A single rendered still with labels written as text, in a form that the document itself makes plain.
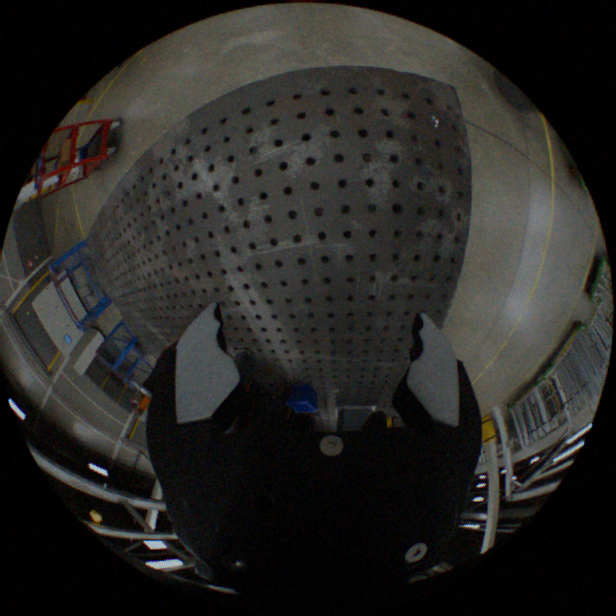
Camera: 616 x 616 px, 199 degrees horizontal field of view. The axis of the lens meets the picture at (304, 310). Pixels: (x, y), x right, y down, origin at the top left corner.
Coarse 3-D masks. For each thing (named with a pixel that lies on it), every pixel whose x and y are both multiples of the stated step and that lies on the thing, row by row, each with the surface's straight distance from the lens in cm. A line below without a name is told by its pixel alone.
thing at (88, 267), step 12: (84, 240) 243; (72, 252) 238; (60, 264) 259; (72, 264) 310; (84, 264) 236; (96, 276) 319; (60, 288) 231; (84, 288) 280; (96, 300) 265; (108, 300) 236; (72, 312) 229; (96, 312) 232
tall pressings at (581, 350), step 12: (576, 348) 662; (588, 348) 679; (564, 360) 701; (576, 360) 691; (588, 360) 678; (600, 360) 700; (564, 372) 731; (576, 372) 689; (588, 372) 666; (600, 372) 685; (564, 384) 713; (576, 384) 702; (588, 384) 692; (600, 384) 718; (576, 396) 704; (588, 396) 697; (576, 408) 739
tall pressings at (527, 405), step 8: (536, 392) 778; (528, 400) 833; (536, 400) 817; (512, 408) 831; (520, 408) 814; (528, 408) 813; (536, 408) 801; (544, 408) 781; (512, 416) 838; (520, 416) 813; (528, 416) 850; (536, 416) 833; (544, 416) 784; (520, 424) 852; (528, 424) 838; (536, 424) 840; (544, 424) 826; (520, 432) 835; (528, 432) 880; (536, 432) 822; (544, 432) 809; (520, 440) 844; (528, 440) 824; (536, 440) 832
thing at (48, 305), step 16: (64, 272) 852; (48, 288) 847; (64, 288) 843; (32, 304) 854; (48, 304) 842; (80, 304) 841; (48, 320) 840; (64, 320) 836; (80, 320) 839; (64, 336) 835; (80, 336) 841; (64, 352) 843
